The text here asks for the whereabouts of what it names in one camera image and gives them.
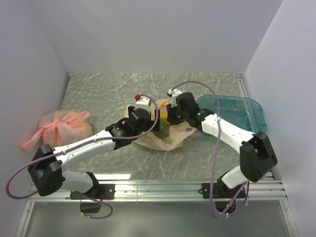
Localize yellow mango fruit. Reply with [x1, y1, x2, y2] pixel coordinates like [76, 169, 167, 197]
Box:
[159, 111, 170, 125]

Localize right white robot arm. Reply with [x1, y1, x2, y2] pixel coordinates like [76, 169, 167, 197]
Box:
[167, 89, 277, 196]

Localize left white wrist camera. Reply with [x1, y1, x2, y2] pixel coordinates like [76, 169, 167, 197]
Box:
[135, 94, 151, 113]

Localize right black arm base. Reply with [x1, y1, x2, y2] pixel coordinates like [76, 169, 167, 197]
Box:
[201, 182, 247, 214]

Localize teal plastic tray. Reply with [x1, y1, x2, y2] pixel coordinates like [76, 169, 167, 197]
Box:
[197, 95, 267, 133]

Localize green netted melon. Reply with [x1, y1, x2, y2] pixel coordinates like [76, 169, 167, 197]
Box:
[152, 119, 171, 139]

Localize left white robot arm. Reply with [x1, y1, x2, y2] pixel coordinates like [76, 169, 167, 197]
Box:
[28, 106, 154, 198]

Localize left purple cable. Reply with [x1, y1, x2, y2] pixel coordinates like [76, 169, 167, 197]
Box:
[5, 92, 161, 219]

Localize aluminium mounting rail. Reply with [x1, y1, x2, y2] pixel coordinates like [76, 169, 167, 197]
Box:
[27, 179, 288, 203]

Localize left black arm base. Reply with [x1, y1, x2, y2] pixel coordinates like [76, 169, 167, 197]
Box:
[70, 184, 116, 214]

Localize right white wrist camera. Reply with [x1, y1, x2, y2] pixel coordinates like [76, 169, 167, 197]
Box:
[167, 88, 183, 108]

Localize pink plastic bag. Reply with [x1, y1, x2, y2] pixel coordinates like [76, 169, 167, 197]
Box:
[20, 111, 93, 151]

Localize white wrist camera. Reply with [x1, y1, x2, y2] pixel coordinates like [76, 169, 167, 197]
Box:
[135, 94, 151, 113]
[167, 88, 183, 108]

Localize orange plastic bag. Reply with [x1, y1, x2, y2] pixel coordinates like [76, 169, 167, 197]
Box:
[133, 99, 196, 152]

